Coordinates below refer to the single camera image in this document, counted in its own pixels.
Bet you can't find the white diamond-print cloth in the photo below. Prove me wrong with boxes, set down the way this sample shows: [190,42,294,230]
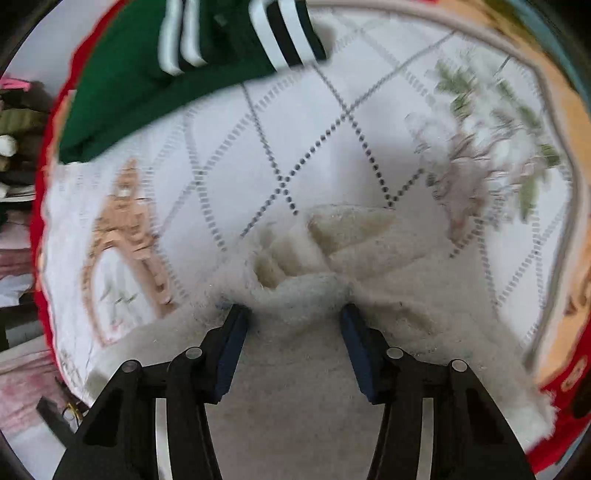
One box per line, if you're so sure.
[39,9,583,402]

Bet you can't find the olive green puffer vest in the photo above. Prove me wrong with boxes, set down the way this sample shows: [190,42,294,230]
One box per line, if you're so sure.
[0,107,52,136]

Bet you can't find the clothes rack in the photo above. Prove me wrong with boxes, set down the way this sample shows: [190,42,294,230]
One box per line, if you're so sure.
[0,76,56,352]

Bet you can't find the red floral blanket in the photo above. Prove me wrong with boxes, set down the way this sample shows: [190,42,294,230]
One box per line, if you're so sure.
[30,0,591,476]

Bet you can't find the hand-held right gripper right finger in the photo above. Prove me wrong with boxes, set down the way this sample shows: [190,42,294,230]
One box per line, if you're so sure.
[341,302,536,480]

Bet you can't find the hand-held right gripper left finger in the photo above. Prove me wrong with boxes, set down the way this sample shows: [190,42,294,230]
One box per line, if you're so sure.
[53,302,252,480]

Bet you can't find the white fuzzy jacket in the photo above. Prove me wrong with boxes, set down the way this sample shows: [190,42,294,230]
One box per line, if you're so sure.
[88,203,555,480]

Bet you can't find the green garment with white stripes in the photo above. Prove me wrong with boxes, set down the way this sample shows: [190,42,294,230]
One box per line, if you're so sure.
[58,0,329,164]

